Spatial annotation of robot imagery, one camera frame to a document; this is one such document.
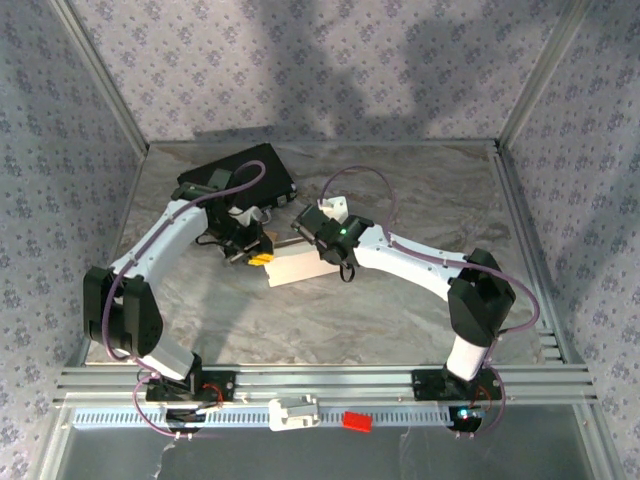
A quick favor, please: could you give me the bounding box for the aluminium back rail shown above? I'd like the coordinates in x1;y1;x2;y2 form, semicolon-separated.
147;139;501;149

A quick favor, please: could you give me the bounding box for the white paper box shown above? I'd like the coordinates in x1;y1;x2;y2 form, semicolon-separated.
264;238;346;289

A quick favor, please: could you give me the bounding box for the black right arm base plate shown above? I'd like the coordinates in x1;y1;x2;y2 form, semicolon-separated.
410;368;503;403

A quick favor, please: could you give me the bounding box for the white plastic bracket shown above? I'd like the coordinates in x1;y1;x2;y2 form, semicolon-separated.
268;393;320;432

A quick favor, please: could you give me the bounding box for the black controller board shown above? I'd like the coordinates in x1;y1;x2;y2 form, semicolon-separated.
449;405;489;432
164;407;207;435

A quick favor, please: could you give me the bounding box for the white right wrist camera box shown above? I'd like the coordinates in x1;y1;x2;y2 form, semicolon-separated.
317;196;348;222

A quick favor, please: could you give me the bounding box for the aluminium frame post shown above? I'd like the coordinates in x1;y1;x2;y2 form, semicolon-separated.
49;0;151;151
497;0;596;151

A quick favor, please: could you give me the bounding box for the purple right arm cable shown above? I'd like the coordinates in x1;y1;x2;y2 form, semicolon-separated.
319;165;541;441

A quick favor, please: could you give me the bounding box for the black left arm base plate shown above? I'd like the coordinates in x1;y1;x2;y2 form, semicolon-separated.
144;369;236;403

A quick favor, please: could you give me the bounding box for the red plastic block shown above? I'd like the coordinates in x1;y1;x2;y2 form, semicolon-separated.
343;410;375;434

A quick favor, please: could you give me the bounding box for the aluminium side rail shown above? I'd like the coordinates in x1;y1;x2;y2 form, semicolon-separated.
74;142;151;366
492;141;586;366

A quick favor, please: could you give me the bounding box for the white slotted cable tray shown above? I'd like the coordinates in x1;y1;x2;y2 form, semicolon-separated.
73;407;459;429

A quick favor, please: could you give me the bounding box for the aluminium mounting rail beam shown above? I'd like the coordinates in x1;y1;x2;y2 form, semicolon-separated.
54;364;599;406

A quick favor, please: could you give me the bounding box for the black briefcase with metal fittings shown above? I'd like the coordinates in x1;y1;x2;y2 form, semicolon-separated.
177;143;300;221

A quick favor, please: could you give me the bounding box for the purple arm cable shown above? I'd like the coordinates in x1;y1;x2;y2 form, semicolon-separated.
319;165;541;441
102;159;267;441

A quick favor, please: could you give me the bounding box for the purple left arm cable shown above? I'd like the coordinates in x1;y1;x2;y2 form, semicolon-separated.
102;159;267;441

